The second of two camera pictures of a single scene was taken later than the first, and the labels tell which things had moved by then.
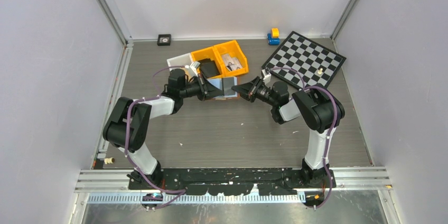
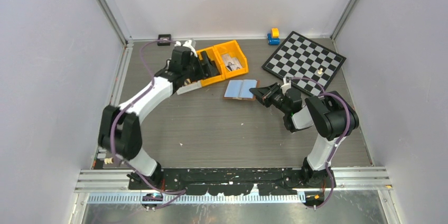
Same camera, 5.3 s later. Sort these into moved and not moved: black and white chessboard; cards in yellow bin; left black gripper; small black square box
Moved: left black gripper
Not moved: small black square box; cards in yellow bin; black and white chessboard
